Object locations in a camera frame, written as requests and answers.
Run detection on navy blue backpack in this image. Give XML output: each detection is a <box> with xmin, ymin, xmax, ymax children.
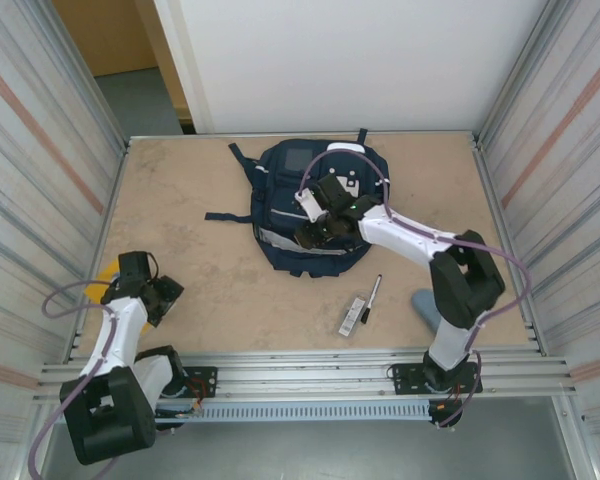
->
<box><xmin>203</xmin><ymin>128</ymin><xmax>392</xmax><ymax>279</ymax></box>

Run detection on yellow book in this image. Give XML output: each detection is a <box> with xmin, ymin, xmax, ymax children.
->
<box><xmin>82</xmin><ymin>259</ymin><xmax>152</xmax><ymax>342</ymax></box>

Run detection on black white marker pen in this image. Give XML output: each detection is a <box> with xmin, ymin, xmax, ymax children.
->
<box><xmin>359</xmin><ymin>273</ymin><xmax>384</xmax><ymax>325</ymax></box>

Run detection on small black white box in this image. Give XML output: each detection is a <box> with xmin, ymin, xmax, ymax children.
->
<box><xmin>337</xmin><ymin>294</ymin><xmax>367</xmax><ymax>337</ymax></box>

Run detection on blue grey pencil case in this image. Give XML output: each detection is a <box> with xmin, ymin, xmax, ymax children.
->
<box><xmin>411</xmin><ymin>288</ymin><xmax>442</xmax><ymax>332</ymax></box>

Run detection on wooden door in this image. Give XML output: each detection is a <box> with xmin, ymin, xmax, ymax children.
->
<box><xmin>52</xmin><ymin>0</ymin><xmax>191</xmax><ymax>136</ymax></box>

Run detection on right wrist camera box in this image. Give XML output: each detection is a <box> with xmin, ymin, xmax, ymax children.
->
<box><xmin>294</xmin><ymin>186</ymin><xmax>327</xmax><ymax>224</ymax></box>

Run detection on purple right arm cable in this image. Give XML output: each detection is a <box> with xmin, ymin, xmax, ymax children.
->
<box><xmin>299</xmin><ymin>148</ymin><xmax>531</xmax><ymax>431</ymax></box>

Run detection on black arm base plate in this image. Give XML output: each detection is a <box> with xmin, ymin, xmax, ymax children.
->
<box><xmin>390</xmin><ymin>360</ymin><xmax>483</xmax><ymax>396</ymax></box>
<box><xmin>157</xmin><ymin>366</ymin><xmax>219</xmax><ymax>401</ymax></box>

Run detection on red black power wires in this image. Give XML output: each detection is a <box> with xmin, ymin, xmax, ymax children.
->
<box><xmin>432</xmin><ymin>383</ymin><xmax>464</xmax><ymax>416</ymax></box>
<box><xmin>182</xmin><ymin>378</ymin><xmax>217</xmax><ymax>417</ymax></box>

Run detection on aluminium rail frame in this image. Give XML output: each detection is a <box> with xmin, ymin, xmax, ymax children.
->
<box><xmin>38</xmin><ymin>349</ymin><xmax>579</xmax><ymax>401</ymax></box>

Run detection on slotted pale blue cable duct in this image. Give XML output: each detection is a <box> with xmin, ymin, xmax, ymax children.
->
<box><xmin>152</xmin><ymin>402</ymin><xmax>434</xmax><ymax>424</ymax></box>

